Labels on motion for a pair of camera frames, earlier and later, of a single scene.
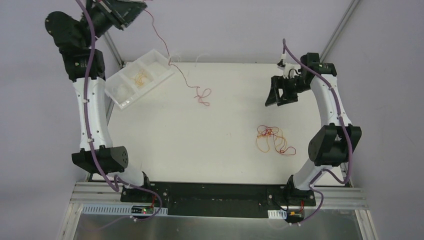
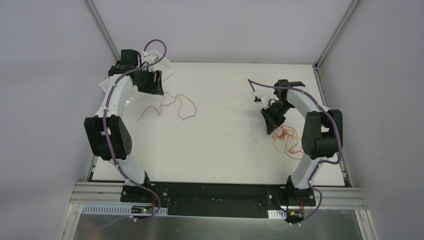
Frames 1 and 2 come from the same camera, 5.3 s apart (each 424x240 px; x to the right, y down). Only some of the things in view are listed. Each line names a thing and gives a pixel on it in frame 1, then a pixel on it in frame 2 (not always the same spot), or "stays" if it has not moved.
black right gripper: x=286 y=88 to x=273 y=117
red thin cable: x=206 y=93 to x=179 y=109
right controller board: x=294 y=215 stays
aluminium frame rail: x=333 y=198 stays
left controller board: x=142 y=209 stays
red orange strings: x=268 y=142 to x=286 y=140
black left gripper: x=117 y=16 to x=152 y=84
